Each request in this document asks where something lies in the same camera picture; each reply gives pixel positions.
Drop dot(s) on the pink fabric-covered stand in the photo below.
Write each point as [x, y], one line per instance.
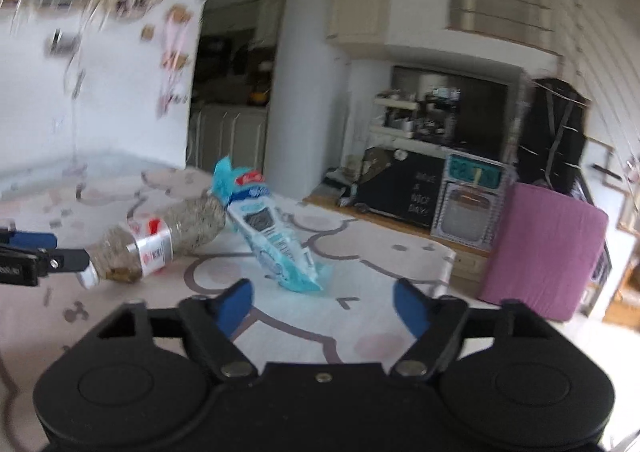
[542, 252]

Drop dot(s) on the wooden stairs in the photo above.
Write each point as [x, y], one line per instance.
[625, 307]

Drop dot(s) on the pink ribbon wall decoration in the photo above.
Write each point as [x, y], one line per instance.
[175, 56]

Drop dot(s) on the blue snack packet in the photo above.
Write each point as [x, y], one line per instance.
[270, 237]

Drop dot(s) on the black chalkboard sign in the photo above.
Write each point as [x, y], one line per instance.
[400, 187]

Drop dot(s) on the clear plastic bottle red label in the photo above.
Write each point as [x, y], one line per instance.
[195, 227]

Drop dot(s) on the cream low drawer cabinet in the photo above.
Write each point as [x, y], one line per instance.
[465, 267]

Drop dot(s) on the cream wall cabinet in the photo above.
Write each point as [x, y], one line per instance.
[359, 11]

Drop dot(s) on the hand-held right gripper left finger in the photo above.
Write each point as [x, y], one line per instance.
[232, 307]

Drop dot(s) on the patterned white box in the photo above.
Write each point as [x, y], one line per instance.
[467, 217]

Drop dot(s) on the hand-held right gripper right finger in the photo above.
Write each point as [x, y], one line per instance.
[411, 307]

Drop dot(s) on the white appliance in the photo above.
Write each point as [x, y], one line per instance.
[227, 136]

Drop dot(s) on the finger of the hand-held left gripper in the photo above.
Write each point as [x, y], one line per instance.
[30, 239]
[67, 261]

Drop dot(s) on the black television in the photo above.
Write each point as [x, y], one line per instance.
[480, 116]

